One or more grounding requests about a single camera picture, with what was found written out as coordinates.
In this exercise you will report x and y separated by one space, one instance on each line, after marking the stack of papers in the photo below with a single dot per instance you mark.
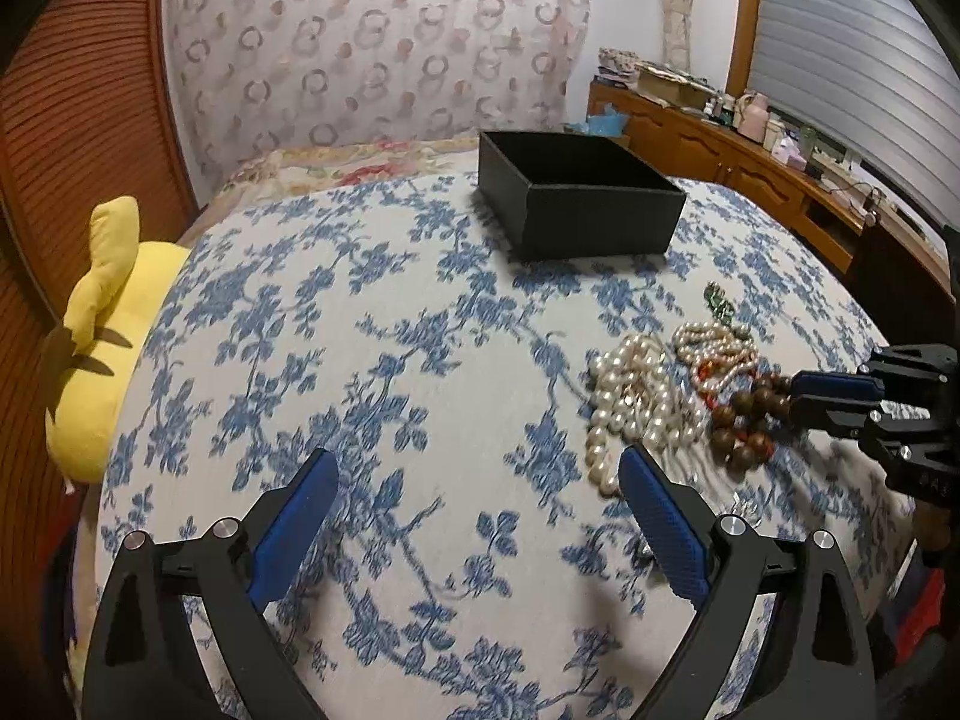
616 66

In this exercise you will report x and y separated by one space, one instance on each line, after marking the circle patterned curtain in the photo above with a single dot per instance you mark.
375 52

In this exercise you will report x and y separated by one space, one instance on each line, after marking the yellow plush toy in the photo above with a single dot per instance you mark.
120 300

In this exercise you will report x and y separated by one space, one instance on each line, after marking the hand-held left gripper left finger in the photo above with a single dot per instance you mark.
292 525

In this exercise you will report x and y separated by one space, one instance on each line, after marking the blue plastic bag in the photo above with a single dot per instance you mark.
600 124

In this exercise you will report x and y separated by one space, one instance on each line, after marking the pink flask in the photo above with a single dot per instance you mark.
752 116

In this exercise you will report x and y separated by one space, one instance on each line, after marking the brown slatted wardrobe door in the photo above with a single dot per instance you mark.
82 127

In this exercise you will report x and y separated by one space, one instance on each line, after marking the cream lace curtain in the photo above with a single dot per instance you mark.
675 0

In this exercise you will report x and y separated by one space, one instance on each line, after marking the wooden cabinet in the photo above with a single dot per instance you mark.
750 165

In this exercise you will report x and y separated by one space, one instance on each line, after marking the blue floral cloth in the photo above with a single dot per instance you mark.
420 405

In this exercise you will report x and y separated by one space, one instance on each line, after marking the black cardboard box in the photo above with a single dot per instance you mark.
600 221

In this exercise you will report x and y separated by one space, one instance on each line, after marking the pink tissue pack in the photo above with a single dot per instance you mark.
789 152

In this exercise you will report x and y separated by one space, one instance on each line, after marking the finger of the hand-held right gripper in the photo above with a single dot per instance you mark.
836 385
832 414

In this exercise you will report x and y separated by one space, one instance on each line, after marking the open cardboard box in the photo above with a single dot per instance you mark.
671 86

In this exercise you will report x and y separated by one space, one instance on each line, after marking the pink floral quilt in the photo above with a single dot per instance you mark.
330 165

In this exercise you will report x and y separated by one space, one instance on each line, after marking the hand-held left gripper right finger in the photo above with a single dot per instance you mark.
664 525

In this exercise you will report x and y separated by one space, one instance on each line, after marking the grey window blind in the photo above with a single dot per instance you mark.
840 52

